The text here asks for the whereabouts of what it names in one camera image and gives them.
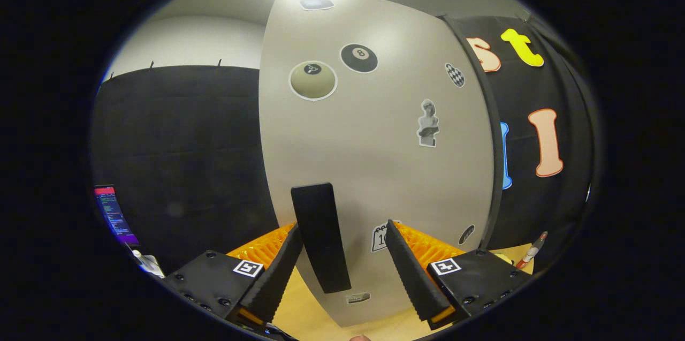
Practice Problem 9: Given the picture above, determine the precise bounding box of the black backdrop cloth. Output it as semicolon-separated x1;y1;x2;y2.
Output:
91;13;595;275

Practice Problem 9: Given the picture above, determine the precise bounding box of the black door handle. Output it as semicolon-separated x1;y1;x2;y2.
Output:
291;183;352;294

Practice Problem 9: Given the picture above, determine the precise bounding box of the red and white marker pen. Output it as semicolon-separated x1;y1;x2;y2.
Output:
515;231;549;270

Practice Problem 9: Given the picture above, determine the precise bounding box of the white and blue object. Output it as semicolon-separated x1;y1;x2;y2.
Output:
131;249;165;278

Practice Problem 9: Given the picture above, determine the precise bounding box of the computer monitor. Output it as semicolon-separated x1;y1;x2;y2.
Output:
94;186;141;247

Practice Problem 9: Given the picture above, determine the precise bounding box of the dark grey shoe cabinet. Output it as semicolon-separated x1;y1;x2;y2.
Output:
439;13;505;249

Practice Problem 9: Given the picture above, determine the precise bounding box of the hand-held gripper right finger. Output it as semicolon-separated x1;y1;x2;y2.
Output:
385;219;533;331

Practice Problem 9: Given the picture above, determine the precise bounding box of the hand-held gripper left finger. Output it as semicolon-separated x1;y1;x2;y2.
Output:
163;223;305;331

